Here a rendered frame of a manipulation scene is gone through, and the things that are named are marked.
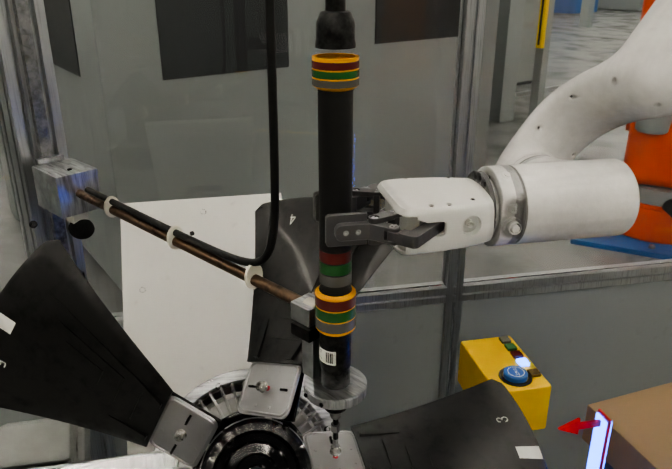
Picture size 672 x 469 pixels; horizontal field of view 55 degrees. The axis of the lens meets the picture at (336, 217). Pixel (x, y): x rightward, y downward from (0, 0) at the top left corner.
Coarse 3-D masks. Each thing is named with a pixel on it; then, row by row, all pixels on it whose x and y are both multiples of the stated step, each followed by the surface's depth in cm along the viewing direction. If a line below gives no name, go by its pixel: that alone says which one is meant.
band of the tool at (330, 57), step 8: (312, 56) 59; (320, 56) 61; (328, 56) 61; (336, 56) 61; (344, 56) 61; (352, 56) 60; (328, 80) 58; (336, 80) 58; (344, 80) 58; (320, 88) 59; (352, 88) 59
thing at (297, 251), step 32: (256, 224) 91; (256, 256) 88; (288, 256) 85; (352, 256) 81; (384, 256) 80; (256, 288) 86; (288, 288) 83; (256, 320) 84; (288, 320) 80; (256, 352) 80; (288, 352) 77
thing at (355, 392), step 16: (304, 304) 71; (304, 320) 71; (304, 336) 71; (304, 352) 72; (304, 368) 73; (320, 368) 73; (352, 368) 74; (304, 384) 72; (320, 384) 72; (352, 384) 72; (320, 400) 69; (336, 400) 69; (352, 400) 70
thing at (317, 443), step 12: (312, 432) 79; (324, 432) 80; (348, 432) 80; (312, 444) 78; (324, 444) 78; (348, 444) 78; (312, 456) 76; (324, 456) 76; (348, 456) 76; (360, 456) 76; (324, 468) 74; (336, 468) 74; (348, 468) 75; (360, 468) 75
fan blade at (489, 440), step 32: (480, 384) 88; (416, 416) 83; (448, 416) 83; (480, 416) 84; (512, 416) 84; (384, 448) 77; (416, 448) 78; (448, 448) 78; (480, 448) 79; (512, 448) 80
